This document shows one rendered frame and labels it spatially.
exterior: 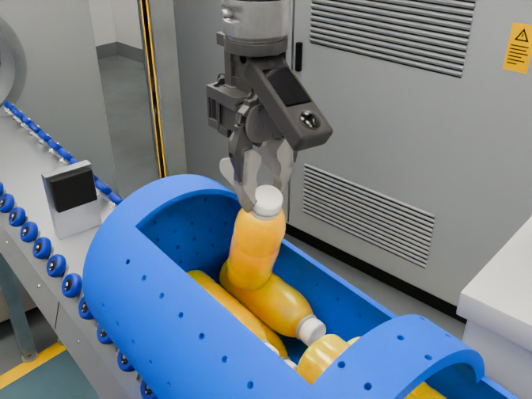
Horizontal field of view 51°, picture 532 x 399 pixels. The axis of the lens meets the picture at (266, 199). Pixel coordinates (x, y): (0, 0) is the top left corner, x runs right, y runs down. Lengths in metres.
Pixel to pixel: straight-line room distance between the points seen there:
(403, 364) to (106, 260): 0.42
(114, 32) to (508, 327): 5.34
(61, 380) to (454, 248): 1.56
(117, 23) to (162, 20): 4.39
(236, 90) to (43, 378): 1.79
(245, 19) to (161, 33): 0.80
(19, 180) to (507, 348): 1.21
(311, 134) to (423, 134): 1.57
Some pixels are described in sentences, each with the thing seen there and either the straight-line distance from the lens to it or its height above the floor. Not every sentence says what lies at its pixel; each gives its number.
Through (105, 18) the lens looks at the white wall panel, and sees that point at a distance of 5.75.
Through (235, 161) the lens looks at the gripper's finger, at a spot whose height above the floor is 1.33.
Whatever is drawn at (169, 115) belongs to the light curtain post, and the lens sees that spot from 1.45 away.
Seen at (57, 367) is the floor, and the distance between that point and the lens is 2.32.
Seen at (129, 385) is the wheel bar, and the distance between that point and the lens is 0.94.
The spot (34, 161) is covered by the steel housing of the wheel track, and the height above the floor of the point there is 0.93.
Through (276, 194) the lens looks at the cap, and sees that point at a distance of 0.70.
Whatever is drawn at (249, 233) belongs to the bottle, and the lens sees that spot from 0.71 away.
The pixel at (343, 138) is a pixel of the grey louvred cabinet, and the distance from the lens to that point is 2.34.
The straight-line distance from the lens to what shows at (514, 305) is 0.77.
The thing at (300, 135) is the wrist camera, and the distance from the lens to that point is 0.56.
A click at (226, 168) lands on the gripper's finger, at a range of 0.69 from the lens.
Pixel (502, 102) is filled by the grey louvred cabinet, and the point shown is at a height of 0.97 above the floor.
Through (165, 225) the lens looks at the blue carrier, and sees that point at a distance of 0.85.
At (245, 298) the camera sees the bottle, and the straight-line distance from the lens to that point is 0.85.
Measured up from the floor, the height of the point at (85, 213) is 0.97.
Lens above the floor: 1.62
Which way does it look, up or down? 31 degrees down
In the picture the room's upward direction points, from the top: straight up
